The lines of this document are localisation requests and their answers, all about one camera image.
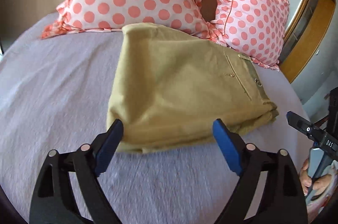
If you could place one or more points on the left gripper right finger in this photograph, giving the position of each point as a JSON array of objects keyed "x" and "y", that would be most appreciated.
[{"x": 282, "y": 200}]

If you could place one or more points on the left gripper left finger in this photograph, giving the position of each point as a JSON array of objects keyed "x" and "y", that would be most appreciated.
[{"x": 53, "y": 199}]

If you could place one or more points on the khaki pants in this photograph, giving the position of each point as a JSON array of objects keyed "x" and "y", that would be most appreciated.
[{"x": 169, "y": 87}]

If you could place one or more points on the lavender bed sheet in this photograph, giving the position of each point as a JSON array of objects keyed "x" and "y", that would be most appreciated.
[{"x": 54, "y": 95}]

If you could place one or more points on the small pink polka-dot pillow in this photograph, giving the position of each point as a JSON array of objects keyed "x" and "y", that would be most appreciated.
[{"x": 255, "y": 28}]

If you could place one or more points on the wooden door frame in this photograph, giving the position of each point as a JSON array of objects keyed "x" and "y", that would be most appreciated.
[{"x": 303, "y": 23}]

